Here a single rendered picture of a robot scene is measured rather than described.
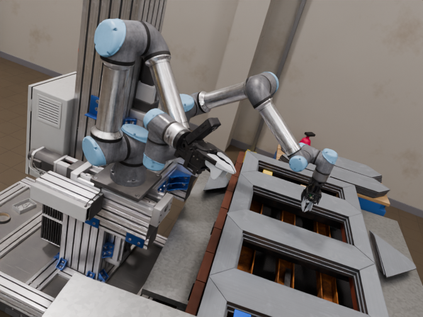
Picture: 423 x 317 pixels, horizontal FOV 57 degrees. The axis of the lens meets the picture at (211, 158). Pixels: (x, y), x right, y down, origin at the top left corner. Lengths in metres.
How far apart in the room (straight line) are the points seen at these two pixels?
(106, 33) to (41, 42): 4.33
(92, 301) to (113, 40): 0.77
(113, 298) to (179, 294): 0.59
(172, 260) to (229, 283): 0.38
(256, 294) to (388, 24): 3.21
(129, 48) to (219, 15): 3.15
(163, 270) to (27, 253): 0.97
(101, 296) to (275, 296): 0.72
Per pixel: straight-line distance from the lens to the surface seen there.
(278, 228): 1.96
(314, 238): 2.01
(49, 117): 1.91
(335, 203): 2.39
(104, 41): 1.33
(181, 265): 1.85
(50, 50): 5.56
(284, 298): 1.63
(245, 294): 1.57
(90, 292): 1.19
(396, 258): 2.35
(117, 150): 1.48
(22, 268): 2.43
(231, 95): 1.97
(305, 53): 4.28
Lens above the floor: 1.95
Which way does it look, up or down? 27 degrees down
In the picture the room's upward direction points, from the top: 16 degrees clockwise
